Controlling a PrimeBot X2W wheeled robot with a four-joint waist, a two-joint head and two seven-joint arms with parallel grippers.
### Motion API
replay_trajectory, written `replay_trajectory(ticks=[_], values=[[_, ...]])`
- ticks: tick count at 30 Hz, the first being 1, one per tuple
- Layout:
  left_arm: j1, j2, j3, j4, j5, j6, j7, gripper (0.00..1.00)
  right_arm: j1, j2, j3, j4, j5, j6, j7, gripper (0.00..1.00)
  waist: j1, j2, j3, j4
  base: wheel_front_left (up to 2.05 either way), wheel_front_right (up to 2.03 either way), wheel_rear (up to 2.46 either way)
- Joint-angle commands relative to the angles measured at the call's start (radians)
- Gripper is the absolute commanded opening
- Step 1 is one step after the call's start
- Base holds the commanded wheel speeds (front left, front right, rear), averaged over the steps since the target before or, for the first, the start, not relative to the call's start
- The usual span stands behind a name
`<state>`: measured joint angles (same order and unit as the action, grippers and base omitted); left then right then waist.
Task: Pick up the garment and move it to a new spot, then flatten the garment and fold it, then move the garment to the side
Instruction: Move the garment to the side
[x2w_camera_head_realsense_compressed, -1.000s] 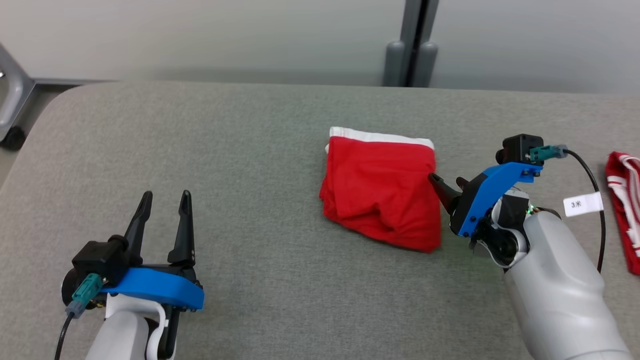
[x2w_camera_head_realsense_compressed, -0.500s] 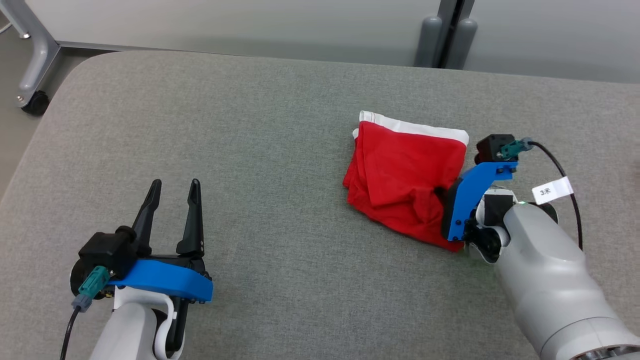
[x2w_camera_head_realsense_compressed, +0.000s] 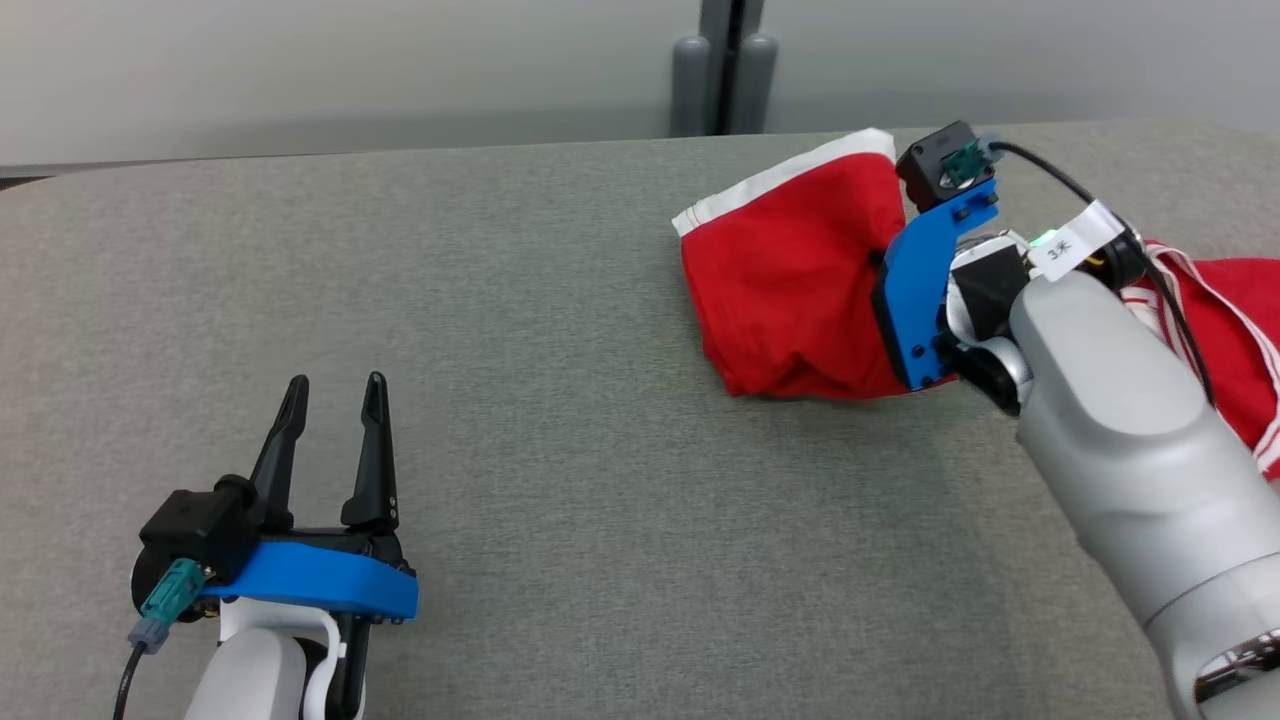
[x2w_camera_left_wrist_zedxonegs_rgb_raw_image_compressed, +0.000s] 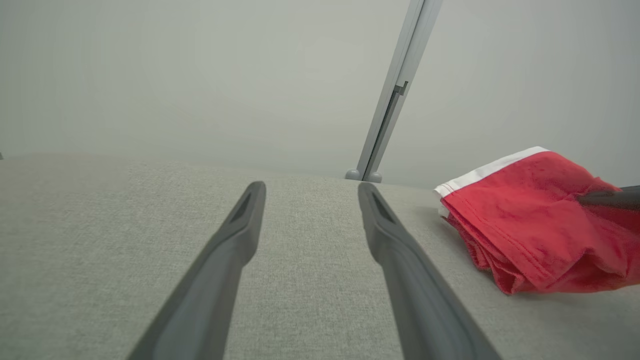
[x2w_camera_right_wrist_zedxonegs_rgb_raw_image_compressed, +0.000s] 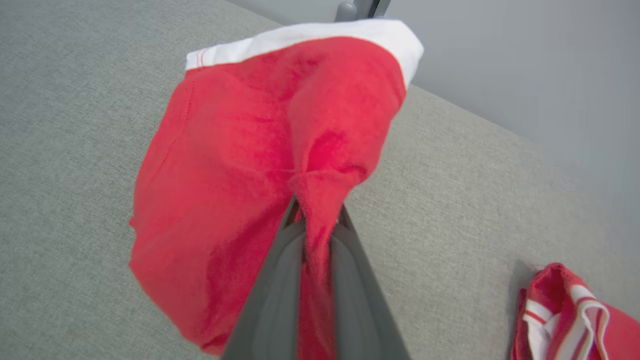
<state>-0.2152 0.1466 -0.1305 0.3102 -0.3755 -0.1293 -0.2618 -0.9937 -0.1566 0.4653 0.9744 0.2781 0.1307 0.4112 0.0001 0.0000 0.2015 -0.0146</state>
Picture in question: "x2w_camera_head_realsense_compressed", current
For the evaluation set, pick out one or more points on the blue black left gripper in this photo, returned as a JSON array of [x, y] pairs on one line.
[[320, 585]]

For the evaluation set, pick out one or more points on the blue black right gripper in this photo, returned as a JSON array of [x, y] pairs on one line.
[[915, 300]]

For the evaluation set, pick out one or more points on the red white basketball jersey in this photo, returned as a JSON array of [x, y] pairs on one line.
[[790, 290]]

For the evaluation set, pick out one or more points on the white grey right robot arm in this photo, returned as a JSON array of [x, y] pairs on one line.
[[1130, 420]]

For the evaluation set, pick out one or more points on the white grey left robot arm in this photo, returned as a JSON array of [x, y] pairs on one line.
[[250, 670]]

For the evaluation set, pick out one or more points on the red garment white striped trim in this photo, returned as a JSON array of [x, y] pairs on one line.
[[1240, 320]]

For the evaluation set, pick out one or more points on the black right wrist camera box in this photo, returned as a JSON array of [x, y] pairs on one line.
[[930, 160]]

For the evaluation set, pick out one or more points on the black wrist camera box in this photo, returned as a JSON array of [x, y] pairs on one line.
[[930, 160], [195, 525]]

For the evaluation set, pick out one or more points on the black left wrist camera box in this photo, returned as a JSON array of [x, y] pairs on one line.
[[195, 525]]

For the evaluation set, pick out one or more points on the teal right camera connector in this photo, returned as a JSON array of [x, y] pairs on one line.
[[968, 160]]

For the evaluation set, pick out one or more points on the teal camera connector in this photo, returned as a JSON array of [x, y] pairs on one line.
[[170, 595], [968, 160]]

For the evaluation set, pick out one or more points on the teal left camera connector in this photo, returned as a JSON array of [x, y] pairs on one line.
[[170, 595]]

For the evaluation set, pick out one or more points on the grey partition post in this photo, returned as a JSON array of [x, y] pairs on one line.
[[690, 90]]

